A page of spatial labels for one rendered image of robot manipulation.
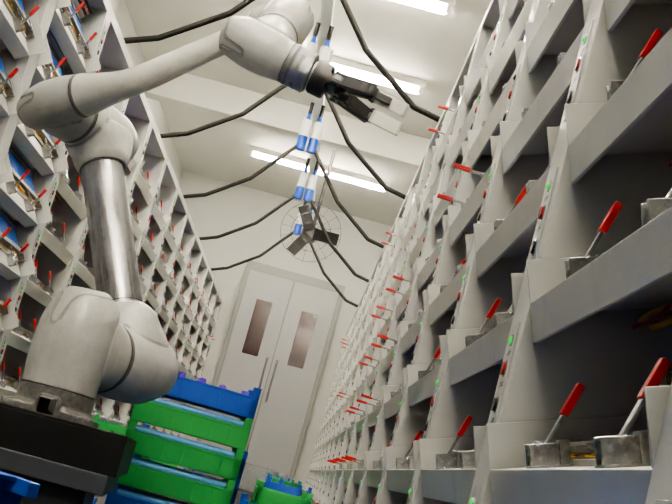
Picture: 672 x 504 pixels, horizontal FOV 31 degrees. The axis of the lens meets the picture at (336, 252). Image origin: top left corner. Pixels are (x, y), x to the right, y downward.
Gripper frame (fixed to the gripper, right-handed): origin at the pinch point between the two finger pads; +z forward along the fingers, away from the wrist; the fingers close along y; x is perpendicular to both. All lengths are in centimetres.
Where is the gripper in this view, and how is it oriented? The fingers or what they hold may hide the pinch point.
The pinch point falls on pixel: (398, 118)
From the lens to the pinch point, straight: 256.3
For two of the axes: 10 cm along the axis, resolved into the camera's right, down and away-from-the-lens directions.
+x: 4.5, -8.7, 1.8
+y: 0.4, -1.8, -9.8
